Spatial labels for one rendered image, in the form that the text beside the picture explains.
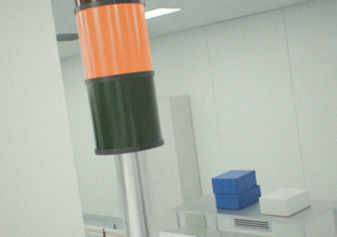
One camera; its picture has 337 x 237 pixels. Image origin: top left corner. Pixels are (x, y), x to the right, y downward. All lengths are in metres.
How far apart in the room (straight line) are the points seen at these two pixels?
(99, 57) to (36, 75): 1.64
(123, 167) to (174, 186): 7.04
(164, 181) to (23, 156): 5.66
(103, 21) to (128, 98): 0.05
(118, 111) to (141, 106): 0.02
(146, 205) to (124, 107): 0.07
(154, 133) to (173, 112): 6.86
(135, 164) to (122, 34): 0.09
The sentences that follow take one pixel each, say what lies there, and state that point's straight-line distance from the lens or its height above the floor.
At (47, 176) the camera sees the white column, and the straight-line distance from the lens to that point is 2.00.
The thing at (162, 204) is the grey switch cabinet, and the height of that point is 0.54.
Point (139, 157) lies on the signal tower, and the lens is 0.37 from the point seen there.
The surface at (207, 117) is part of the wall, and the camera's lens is 7.31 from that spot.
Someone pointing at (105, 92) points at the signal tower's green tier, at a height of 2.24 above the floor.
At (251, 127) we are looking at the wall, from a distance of 6.88.
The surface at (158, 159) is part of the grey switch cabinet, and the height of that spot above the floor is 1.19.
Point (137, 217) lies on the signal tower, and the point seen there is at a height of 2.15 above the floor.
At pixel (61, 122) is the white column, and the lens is 2.04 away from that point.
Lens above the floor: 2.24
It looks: 3 degrees down
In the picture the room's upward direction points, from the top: 8 degrees counter-clockwise
